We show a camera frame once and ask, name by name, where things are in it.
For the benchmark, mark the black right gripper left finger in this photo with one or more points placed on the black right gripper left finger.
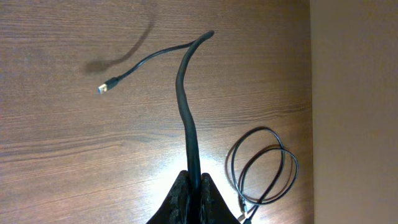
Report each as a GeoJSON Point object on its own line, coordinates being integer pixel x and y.
{"type": "Point", "coordinates": [176, 205]}

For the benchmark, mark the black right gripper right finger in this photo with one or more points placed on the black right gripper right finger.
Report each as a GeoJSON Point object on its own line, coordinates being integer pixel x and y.
{"type": "Point", "coordinates": [214, 210]}

